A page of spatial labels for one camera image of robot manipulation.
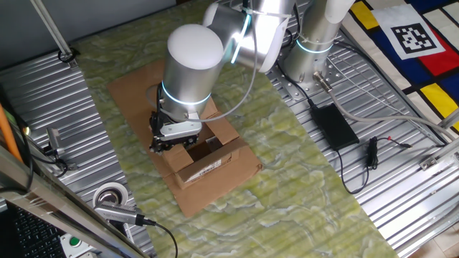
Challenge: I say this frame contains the aluminium frame profile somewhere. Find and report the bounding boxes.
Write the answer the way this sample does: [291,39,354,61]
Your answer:
[418,107,459,171]

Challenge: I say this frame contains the round silver dish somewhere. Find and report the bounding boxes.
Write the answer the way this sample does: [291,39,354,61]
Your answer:
[92,181,129,209]

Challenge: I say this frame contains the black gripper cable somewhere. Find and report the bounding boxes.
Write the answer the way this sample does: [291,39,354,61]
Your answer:
[154,82,166,119]

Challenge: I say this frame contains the black bundled cord red tip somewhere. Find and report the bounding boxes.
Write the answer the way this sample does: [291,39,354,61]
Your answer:
[335,135,413,195]

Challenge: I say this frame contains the black power cord with plug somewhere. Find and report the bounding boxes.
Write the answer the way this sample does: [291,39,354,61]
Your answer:
[274,57,318,108]

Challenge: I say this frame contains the black power adapter brick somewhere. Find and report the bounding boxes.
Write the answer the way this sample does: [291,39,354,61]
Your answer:
[310,102,360,151]

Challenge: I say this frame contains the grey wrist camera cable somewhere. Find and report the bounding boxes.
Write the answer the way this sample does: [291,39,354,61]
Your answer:
[186,6,260,125]

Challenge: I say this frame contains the black camera cable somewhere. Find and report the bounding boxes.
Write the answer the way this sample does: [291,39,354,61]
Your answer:
[143,219,179,258]

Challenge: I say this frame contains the brown cardboard box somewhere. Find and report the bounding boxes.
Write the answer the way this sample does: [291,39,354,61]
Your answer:
[161,98,249,191]

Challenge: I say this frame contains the grey box green button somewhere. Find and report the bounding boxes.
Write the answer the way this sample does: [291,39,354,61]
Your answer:
[59,232,100,258]

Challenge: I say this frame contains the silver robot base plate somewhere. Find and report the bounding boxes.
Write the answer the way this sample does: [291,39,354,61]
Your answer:
[265,46,345,105]

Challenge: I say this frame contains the flat brown cardboard sheet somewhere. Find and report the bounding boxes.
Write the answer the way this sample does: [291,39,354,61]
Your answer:
[107,59,263,219]

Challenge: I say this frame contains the white fiducial marker sheet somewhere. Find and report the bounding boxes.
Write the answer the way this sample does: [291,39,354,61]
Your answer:
[371,3,446,61]

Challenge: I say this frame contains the black cables at robot base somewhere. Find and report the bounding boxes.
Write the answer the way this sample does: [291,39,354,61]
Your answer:
[279,0,306,58]

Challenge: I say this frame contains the orange pole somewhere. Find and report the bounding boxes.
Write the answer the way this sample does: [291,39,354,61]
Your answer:
[0,103,24,164]

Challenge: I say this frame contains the wrist camera on silver bracket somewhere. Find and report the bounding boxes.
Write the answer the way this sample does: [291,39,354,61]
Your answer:
[148,110,203,143]

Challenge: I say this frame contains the grey tripod pole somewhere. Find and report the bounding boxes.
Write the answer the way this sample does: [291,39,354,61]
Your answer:
[30,0,78,69]

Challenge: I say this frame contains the metal frame rail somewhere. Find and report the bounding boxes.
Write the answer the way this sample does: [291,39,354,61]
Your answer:
[0,145,151,258]

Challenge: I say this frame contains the silver ribbed camera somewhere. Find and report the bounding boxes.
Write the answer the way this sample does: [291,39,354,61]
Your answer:
[93,201,146,226]

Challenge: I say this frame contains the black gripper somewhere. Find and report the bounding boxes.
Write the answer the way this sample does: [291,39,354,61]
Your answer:
[149,132,199,156]

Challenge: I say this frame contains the black keyboard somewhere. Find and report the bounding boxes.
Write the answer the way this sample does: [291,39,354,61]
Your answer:
[0,202,67,258]

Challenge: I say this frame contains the fiducial marker board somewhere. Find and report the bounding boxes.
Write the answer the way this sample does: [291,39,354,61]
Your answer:
[340,0,459,133]

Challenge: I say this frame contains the thick grey robot cable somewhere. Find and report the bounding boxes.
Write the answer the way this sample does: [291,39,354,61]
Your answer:
[312,70,459,143]

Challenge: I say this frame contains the metal clamp bracket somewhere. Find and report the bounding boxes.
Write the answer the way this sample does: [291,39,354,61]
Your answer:
[44,128,78,172]

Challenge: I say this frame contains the green marble pattern mat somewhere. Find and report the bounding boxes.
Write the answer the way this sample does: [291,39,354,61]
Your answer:
[73,0,399,258]

